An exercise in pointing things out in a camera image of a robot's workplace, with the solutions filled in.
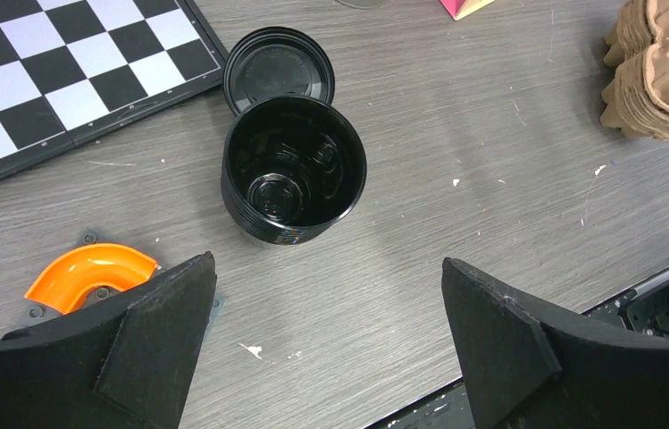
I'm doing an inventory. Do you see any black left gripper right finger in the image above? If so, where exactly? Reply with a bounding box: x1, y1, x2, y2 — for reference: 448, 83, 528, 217
441, 258, 669, 428

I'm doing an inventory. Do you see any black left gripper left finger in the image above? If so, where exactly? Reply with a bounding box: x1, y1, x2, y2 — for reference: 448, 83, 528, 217
0, 252, 217, 428

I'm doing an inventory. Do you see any orange curved pipe piece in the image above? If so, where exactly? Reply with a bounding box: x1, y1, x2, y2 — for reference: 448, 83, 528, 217
24, 243, 160, 315

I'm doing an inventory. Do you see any black cup stack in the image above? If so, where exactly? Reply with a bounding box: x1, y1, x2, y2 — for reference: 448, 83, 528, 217
221, 96, 367, 246

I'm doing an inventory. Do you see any black white chessboard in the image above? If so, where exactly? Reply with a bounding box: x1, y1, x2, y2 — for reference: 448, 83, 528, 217
0, 0, 228, 180

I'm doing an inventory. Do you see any black lid stack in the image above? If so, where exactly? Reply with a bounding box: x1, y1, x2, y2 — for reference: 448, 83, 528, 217
222, 26, 336, 116

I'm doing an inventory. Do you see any pink cakes paper bag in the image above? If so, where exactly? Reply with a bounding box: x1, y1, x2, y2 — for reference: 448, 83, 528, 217
439, 0, 495, 21

